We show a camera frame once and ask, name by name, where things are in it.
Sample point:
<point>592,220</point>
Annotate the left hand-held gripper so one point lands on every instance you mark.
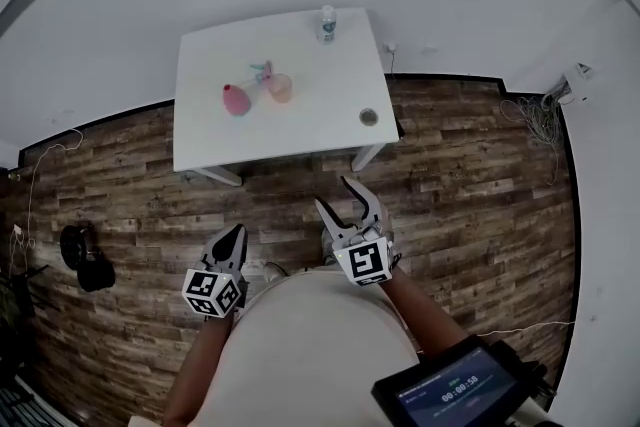
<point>207,292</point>

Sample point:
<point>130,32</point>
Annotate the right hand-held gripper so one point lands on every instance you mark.
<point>367,260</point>

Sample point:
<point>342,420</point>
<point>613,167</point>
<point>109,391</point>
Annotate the pink plastic cup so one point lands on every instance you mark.
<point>281,90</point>

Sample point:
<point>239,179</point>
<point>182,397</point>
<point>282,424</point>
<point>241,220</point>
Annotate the pink vase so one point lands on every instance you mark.
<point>236,102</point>

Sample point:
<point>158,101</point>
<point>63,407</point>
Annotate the person's left forearm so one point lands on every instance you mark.
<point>200,365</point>

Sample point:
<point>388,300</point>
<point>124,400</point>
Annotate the person's right forearm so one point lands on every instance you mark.
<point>425,315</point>

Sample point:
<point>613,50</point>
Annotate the small white bottle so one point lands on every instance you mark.
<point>326,27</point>

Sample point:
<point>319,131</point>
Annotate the person's white shoe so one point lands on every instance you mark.
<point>327,247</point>
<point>274,271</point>

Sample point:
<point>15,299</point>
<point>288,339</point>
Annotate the white table leg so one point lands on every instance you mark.
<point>220,176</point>
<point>367,157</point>

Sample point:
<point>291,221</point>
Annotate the person's beige shirt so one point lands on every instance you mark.
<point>310,350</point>

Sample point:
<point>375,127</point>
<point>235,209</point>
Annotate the black waste bin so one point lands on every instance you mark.
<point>95,272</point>

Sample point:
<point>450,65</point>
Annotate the black tablet device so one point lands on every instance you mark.
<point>450,390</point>

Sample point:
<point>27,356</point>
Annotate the black metal railing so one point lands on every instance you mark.
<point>25,407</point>

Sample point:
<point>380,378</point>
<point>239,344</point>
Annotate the white wall plug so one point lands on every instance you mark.
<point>391,49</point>

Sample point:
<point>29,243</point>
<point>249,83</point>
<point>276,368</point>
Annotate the white wall socket box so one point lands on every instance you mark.
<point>579,82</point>

